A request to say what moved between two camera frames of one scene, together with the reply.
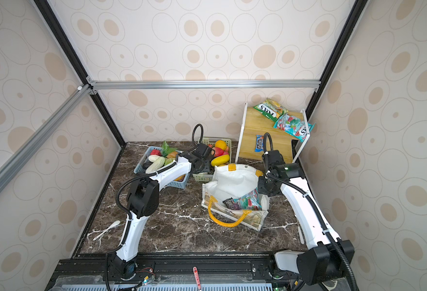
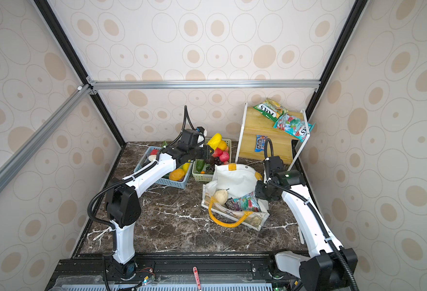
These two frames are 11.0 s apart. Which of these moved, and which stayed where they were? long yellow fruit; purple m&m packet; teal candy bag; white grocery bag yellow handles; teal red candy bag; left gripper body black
Moved: left gripper body black; long yellow fruit
Stayed: white grocery bag yellow handles; teal red candy bag; purple m&m packet; teal candy bag
